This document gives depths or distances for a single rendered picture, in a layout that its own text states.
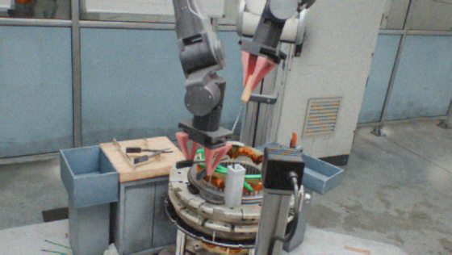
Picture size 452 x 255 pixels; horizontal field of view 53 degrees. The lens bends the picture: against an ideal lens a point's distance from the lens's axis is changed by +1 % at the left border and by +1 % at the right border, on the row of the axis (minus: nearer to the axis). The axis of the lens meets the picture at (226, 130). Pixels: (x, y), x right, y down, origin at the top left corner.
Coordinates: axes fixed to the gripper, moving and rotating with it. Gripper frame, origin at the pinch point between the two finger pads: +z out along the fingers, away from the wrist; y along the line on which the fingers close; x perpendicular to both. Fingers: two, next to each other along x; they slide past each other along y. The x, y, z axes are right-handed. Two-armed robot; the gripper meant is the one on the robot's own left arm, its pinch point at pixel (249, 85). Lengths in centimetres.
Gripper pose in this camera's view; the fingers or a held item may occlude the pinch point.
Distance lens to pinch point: 102.2
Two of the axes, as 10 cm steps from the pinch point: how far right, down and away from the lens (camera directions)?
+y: 8.5, 3.5, -3.9
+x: 4.0, 0.4, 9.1
